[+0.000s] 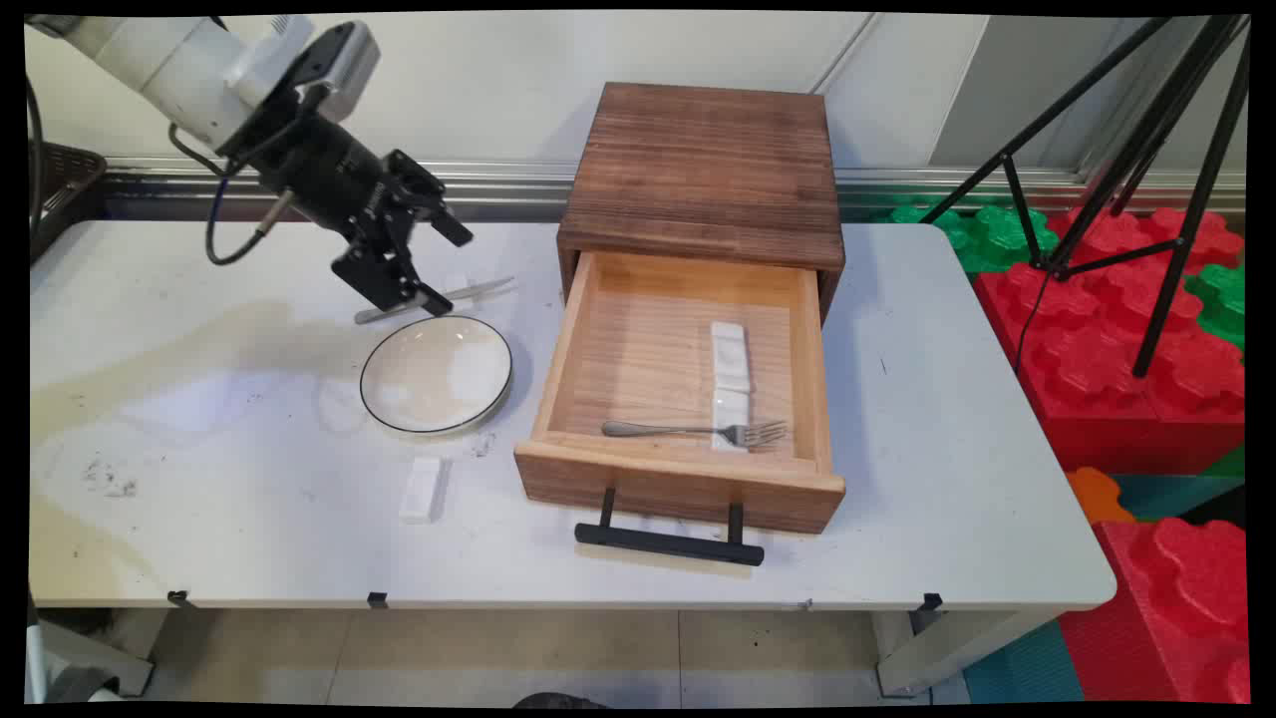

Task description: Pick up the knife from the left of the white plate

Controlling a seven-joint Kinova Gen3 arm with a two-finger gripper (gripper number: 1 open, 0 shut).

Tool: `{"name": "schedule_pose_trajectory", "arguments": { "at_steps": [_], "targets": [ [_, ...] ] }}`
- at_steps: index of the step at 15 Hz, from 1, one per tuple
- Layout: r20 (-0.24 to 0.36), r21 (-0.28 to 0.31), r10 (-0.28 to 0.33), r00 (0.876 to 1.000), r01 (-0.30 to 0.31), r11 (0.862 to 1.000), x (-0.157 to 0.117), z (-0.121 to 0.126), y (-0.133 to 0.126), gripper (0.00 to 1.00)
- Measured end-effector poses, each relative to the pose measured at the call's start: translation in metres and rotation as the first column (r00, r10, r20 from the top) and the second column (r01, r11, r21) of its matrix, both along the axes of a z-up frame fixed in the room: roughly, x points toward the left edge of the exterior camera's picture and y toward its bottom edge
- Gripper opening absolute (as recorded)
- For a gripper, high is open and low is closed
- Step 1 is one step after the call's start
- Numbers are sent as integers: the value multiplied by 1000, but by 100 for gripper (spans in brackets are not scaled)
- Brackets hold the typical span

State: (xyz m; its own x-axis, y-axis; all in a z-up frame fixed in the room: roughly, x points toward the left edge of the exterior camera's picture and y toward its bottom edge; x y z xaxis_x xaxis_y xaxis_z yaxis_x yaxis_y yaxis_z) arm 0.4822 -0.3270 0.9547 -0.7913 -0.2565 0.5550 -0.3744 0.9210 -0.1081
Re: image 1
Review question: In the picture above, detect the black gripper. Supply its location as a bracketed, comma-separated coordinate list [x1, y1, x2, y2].
[217, 95, 476, 319]

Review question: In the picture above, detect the silver serrated table knife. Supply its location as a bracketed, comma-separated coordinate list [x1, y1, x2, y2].
[354, 276, 517, 326]

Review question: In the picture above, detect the white plate with dark rim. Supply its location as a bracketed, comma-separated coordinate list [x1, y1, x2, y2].
[359, 315, 515, 437]

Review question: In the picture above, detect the light wooden drawer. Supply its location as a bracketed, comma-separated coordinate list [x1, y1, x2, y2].
[514, 249, 847, 536]

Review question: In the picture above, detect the dark wooden cabinet box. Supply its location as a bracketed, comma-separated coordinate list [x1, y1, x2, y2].
[556, 82, 846, 326]

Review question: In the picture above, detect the silver metal fork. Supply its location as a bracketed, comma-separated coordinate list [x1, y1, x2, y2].
[601, 419, 789, 450]

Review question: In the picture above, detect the black mesh chair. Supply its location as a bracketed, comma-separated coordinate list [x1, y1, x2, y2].
[28, 140, 109, 266]

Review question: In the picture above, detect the white table leg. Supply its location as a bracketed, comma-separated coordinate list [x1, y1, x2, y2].
[28, 606, 170, 701]
[873, 606, 1048, 697]

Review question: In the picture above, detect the green foam block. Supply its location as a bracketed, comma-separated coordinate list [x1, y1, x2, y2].
[877, 203, 1060, 276]
[1184, 263, 1247, 350]

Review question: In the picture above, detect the red foam block stack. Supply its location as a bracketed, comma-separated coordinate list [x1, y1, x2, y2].
[972, 207, 1247, 476]

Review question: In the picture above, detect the orange foam piece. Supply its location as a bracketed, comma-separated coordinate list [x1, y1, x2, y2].
[1065, 466, 1137, 526]

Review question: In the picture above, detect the teal foam mat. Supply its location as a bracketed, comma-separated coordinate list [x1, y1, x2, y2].
[962, 618, 1086, 705]

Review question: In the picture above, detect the aluminium wall rail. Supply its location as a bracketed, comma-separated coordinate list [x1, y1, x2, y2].
[100, 157, 1247, 222]

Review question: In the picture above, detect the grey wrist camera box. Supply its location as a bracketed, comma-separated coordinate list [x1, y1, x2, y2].
[289, 20, 382, 126]

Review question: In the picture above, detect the black robot wrist cable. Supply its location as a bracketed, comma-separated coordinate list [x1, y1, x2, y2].
[167, 125, 300, 267]

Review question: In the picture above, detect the thick black hanging cable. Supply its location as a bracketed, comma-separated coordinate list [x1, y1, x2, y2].
[25, 75, 47, 245]

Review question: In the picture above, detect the black metal drawer handle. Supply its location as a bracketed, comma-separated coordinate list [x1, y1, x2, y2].
[574, 488, 767, 567]

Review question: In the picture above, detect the black camera tripod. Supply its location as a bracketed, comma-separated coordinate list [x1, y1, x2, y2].
[917, 14, 1253, 380]

